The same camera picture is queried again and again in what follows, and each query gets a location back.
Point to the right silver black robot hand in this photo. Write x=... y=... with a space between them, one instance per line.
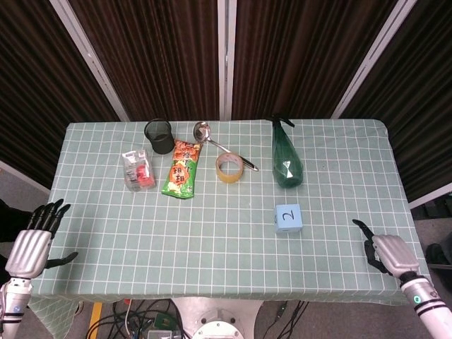
x=392 y=250

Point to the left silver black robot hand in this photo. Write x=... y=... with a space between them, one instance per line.
x=28 y=247

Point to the light blue numbered cube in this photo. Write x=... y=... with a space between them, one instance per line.
x=287 y=218

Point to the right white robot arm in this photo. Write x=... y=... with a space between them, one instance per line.
x=429 y=305

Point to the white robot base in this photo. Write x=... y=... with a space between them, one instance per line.
x=217 y=318

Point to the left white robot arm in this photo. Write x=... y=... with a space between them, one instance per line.
x=12 y=303

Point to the green checkered tablecloth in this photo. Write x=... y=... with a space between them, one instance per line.
x=226 y=226

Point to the clear box with red item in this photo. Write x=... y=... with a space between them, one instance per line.
x=138 y=170

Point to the green plastic bag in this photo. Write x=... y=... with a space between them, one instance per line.
x=286 y=155

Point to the black mesh pen holder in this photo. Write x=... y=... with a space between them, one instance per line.
x=159 y=136

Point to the green orange snack packet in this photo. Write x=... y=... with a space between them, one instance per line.
x=182 y=167

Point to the yellow tape roll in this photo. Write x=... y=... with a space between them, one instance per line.
x=229 y=167

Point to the white partition frame post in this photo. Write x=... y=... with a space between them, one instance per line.
x=226 y=60
x=372 y=60
x=88 y=56

